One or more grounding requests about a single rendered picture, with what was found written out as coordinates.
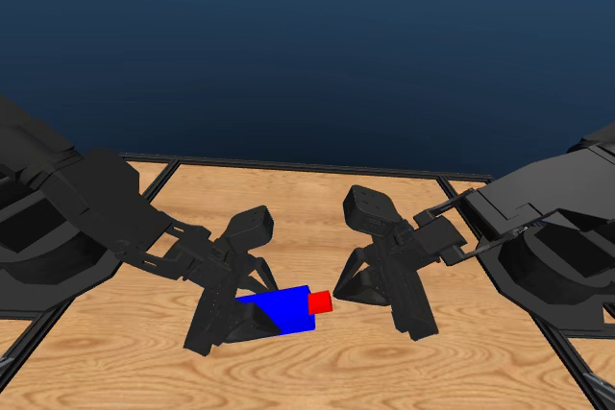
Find black table frame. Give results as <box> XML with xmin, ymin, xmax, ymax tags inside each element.
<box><xmin>0</xmin><ymin>153</ymin><xmax>615</xmax><ymax>410</ymax></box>

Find thin red peg bar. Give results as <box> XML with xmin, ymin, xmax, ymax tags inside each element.
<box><xmin>307</xmin><ymin>289</ymin><xmax>333</xmax><ymax>316</ymax></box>

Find blue hollow socket block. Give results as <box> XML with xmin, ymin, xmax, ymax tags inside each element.
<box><xmin>234</xmin><ymin>284</ymin><xmax>317</xmax><ymax>337</ymax></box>

